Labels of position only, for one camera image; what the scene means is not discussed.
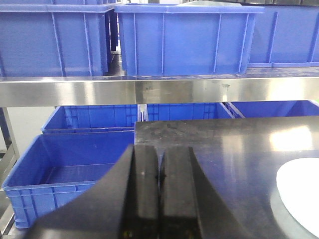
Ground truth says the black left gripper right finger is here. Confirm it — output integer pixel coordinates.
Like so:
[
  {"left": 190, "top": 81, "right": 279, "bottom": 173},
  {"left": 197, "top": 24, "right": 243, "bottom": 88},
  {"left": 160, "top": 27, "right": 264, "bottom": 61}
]
[{"left": 159, "top": 146, "right": 249, "bottom": 239}]

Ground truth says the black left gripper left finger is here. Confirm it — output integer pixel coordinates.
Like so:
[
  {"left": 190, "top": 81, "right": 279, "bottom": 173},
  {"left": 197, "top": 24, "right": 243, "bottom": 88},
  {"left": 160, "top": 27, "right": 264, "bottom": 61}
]
[{"left": 24, "top": 145, "right": 159, "bottom": 239}]

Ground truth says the light blue plate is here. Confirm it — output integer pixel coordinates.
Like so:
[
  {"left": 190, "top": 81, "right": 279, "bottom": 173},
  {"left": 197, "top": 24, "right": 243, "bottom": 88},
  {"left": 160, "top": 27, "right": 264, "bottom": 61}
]
[{"left": 276, "top": 157, "right": 319, "bottom": 237}]

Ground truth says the blue crate under shelf right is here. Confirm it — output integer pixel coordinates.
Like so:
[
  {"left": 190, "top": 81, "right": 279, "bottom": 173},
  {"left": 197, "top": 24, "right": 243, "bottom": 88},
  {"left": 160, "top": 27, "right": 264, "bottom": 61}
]
[{"left": 228, "top": 101, "right": 319, "bottom": 118}]

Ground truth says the open blue crate lower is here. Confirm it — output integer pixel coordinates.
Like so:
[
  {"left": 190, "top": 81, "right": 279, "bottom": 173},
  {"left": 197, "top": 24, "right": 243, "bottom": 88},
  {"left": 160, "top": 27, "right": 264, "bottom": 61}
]
[{"left": 2, "top": 131, "right": 135, "bottom": 230}]

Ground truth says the blue crate behind lower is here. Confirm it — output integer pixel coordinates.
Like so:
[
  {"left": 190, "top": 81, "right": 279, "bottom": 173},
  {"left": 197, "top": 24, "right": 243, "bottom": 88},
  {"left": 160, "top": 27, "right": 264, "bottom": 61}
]
[{"left": 41, "top": 103, "right": 234, "bottom": 134}]

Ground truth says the blue plastic bin centre-left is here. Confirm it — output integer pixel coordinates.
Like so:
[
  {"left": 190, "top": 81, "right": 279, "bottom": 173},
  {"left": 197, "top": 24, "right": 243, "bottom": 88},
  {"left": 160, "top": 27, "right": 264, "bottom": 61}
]
[{"left": 115, "top": 3, "right": 265, "bottom": 76}]

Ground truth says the blue plastic bin far left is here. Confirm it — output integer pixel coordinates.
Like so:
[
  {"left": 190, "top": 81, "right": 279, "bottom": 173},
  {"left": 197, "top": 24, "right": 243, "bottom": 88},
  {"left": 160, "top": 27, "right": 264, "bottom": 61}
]
[{"left": 0, "top": 0, "right": 115, "bottom": 77}]

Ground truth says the blue plastic bin centre-right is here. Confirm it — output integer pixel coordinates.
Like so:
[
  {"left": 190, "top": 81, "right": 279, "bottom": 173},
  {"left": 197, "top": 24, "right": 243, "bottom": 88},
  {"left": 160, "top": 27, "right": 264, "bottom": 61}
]
[{"left": 248, "top": 5, "right": 319, "bottom": 68}]

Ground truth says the stainless steel shelf rail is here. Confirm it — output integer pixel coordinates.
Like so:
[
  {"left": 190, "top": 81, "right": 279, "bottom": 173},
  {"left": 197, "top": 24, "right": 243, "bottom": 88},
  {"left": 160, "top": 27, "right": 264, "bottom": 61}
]
[{"left": 0, "top": 77, "right": 319, "bottom": 107}]

